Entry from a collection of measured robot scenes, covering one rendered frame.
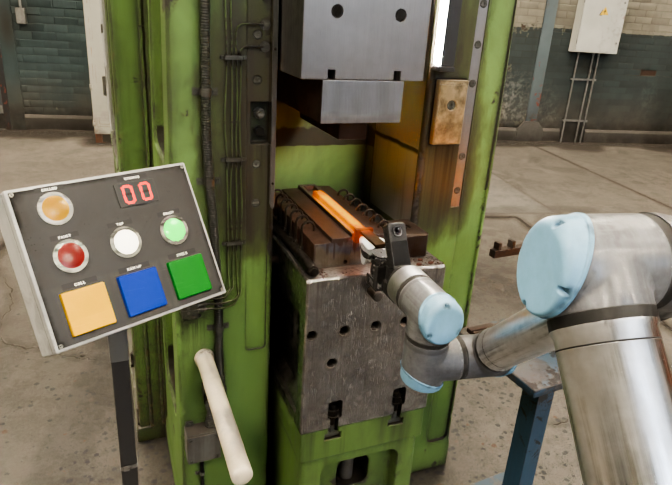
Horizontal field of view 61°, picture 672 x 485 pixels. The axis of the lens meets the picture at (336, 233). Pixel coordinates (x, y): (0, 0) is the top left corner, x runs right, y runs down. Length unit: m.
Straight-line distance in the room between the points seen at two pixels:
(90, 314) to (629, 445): 0.82
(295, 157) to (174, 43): 0.63
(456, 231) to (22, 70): 6.38
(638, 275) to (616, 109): 8.36
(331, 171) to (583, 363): 1.33
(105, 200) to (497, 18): 1.09
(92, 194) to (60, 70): 6.35
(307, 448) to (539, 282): 1.07
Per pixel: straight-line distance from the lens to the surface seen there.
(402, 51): 1.35
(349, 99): 1.31
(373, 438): 1.71
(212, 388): 1.46
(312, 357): 1.46
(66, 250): 1.07
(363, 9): 1.31
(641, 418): 0.66
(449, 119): 1.59
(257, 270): 1.52
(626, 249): 0.69
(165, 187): 1.18
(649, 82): 9.24
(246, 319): 1.58
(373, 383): 1.58
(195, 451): 1.72
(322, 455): 1.67
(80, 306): 1.06
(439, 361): 1.18
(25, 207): 1.08
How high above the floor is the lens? 1.51
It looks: 21 degrees down
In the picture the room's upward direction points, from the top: 4 degrees clockwise
